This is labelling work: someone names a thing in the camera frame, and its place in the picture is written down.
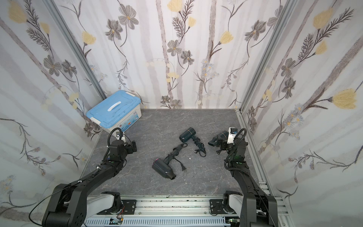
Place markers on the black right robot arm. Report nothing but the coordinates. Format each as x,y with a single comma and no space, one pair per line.
249,181

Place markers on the blue lid storage box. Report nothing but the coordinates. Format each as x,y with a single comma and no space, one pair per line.
121,109

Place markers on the black hair dryer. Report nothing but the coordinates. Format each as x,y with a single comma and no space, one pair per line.
161,166

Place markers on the dark green hair dryer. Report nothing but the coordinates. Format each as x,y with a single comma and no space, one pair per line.
216,141
190,134

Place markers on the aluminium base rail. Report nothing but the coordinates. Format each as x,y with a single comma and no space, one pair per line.
111,209

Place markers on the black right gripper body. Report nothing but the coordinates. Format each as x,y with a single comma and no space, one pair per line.
224,141

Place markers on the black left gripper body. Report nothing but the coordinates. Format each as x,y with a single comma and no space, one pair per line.
130,147

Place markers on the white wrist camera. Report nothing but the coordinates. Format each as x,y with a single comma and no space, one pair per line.
121,137
232,133

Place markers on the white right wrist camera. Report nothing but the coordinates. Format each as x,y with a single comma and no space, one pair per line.
232,133

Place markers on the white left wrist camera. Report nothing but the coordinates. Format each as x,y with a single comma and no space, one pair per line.
121,137

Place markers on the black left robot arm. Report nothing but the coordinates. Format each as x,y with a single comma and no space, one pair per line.
85,184

